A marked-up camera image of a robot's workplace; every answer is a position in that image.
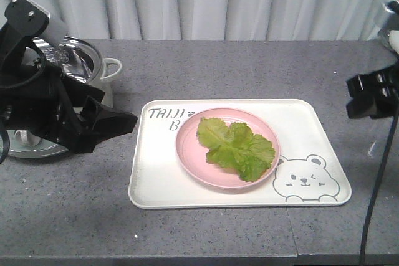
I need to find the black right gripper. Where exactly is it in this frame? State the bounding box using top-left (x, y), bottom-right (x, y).
top-left (346, 63), bottom-right (398, 119)

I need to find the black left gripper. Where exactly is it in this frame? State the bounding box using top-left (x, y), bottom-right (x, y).
top-left (1, 64), bottom-right (138, 154)

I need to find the cream bear print tray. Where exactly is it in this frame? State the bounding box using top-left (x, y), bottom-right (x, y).
top-left (128, 99), bottom-right (352, 209)

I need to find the pink round plate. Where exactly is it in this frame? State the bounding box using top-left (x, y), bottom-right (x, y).
top-left (175, 108), bottom-right (280, 190)

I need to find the green lettuce leaf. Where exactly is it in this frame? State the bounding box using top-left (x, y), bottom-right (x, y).
top-left (196, 117), bottom-right (276, 182)

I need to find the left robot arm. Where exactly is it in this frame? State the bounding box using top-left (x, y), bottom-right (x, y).
top-left (1, 0), bottom-right (138, 159)

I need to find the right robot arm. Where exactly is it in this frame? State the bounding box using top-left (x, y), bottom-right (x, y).
top-left (346, 1), bottom-right (398, 119)

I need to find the pale green electric cooking pot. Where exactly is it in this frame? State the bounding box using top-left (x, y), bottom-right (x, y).
top-left (7, 37), bottom-right (122, 159)

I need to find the white pleated curtain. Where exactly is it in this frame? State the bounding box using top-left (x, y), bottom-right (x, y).
top-left (1, 0), bottom-right (391, 41)

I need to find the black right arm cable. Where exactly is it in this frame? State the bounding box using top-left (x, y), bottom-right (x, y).
top-left (358, 116), bottom-right (399, 266)

